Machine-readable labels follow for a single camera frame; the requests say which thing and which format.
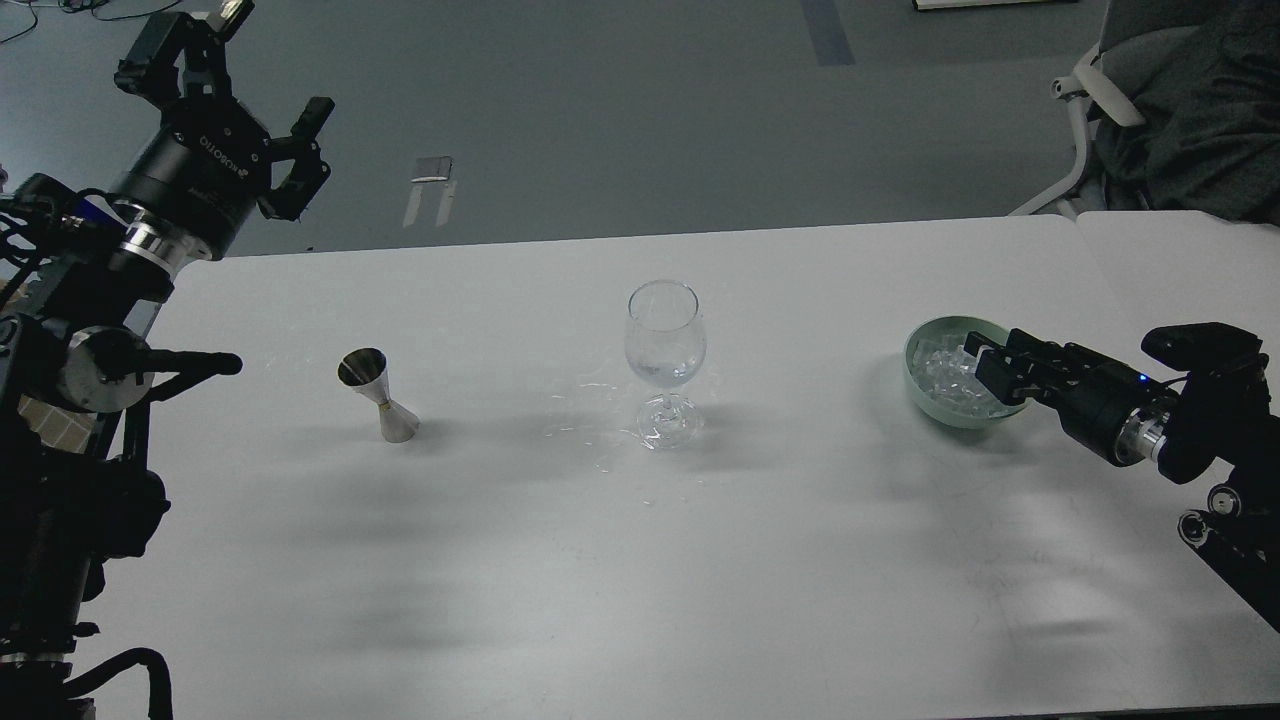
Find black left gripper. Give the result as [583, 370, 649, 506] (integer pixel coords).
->
[110, 1, 335, 260]

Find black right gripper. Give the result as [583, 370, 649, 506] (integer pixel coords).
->
[963, 328, 1178, 468]

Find steel cocktail jigger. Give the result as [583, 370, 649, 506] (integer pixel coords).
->
[337, 347, 420, 443]

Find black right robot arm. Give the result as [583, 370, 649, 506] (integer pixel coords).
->
[963, 322, 1279, 626]

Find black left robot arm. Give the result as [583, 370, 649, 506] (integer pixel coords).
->
[3, 1, 334, 719]

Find clear ice cubes pile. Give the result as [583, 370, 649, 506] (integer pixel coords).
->
[911, 334, 1014, 419]

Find clear wine glass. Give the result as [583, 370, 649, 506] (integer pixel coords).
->
[623, 279, 708, 450]

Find green bowl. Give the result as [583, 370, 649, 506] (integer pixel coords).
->
[902, 315, 1024, 430]

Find white office chair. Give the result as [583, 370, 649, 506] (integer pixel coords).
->
[1009, 44, 1146, 219]

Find person in grey clothes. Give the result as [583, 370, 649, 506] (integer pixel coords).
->
[1098, 1, 1279, 224]

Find black floor cables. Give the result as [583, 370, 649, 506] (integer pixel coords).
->
[0, 0, 186, 45]

